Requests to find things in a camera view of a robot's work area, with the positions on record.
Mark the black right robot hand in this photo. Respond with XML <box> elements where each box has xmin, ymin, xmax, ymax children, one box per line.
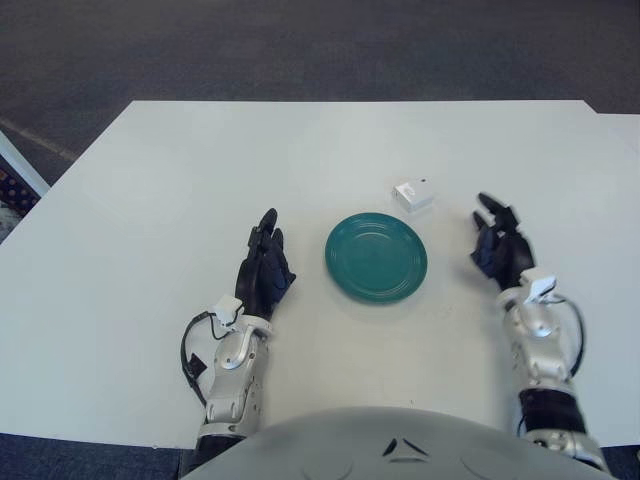
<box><xmin>468</xmin><ymin>192</ymin><xmax>536</xmax><ymax>291</ymax></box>

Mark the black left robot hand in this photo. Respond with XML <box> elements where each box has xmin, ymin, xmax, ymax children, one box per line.
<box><xmin>234</xmin><ymin>208</ymin><xmax>297</xmax><ymax>321</ymax></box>

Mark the white cube charger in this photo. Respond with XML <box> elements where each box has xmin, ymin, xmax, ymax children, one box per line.
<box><xmin>391</xmin><ymin>175</ymin><xmax>434</xmax><ymax>215</ymax></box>

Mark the teal round plate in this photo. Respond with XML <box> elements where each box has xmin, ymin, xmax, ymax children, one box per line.
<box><xmin>324</xmin><ymin>212</ymin><xmax>429</xmax><ymax>305</ymax></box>

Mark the white left wrist connector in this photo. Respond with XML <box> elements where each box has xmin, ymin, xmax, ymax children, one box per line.
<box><xmin>209</xmin><ymin>295</ymin><xmax>244</xmax><ymax>331</ymax></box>

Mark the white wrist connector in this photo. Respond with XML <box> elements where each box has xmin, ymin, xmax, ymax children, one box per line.
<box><xmin>522</xmin><ymin>268</ymin><xmax>558</xmax><ymax>305</ymax></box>
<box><xmin>209</xmin><ymin>295</ymin><xmax>244</xmax><ymax>331</ymax></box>

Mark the white right wrist connector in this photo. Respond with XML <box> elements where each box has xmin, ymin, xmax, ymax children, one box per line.
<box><xmin>522</xmin><ymin>268</ymin><xmax>558</xmax><ymax>305</ymax></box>

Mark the grey robot torso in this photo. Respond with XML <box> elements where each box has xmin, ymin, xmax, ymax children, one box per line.
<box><xmin>179</xmin><ymin>405</ymin><xmax>609</xmax><ymax>480</ymax></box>

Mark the grey speckled floor mat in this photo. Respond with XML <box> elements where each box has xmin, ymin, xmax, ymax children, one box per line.
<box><xmin>0</xmin><ymin>202</ymin><xmax>22</xmax><ymax>242</ymax></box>

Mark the dark dotted mat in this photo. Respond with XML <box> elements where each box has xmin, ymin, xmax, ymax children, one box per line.
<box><xmin>0</xmin><ymin>154</ymin><xmax>41</xmax><ymax>219</ymax></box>

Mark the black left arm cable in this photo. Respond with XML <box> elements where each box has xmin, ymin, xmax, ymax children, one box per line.
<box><xmin>181</xmin><ymin>310</ymin><xmax>236</xmax><ymax>407</ymax></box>

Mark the white furniture frame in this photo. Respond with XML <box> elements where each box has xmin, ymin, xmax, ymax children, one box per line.
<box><xmin>0</xmin><ymin>130</ymin><xmax>51</xmax><ymax>201</ymax></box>

